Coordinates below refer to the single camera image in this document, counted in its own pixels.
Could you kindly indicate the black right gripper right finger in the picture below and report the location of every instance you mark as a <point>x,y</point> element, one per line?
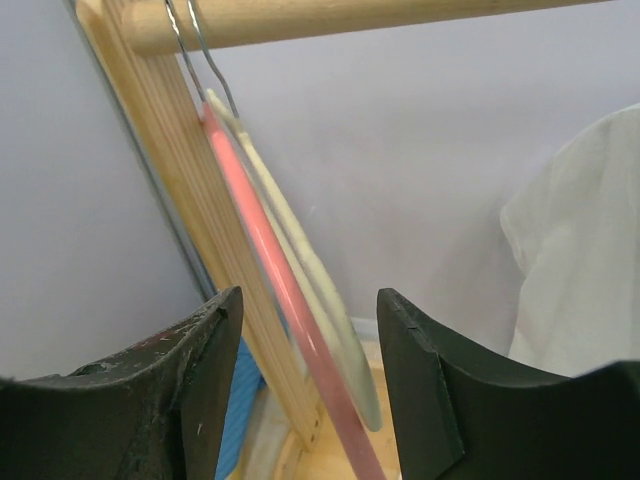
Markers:
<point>462,411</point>

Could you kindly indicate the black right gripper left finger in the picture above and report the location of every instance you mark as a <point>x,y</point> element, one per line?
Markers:
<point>154,410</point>

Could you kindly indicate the cream hanger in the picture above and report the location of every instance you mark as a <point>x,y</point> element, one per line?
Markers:
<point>315,282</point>

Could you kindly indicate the pink hanger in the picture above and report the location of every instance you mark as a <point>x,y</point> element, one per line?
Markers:
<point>352,431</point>

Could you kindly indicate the white t-shirt on green hanger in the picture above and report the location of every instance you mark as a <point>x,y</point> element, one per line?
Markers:
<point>574,233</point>

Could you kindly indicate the light blue striped cloth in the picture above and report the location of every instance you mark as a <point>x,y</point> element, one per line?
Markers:
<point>246,381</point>

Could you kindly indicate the wooden clothes rack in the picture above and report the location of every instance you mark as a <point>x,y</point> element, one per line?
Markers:
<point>143,47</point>

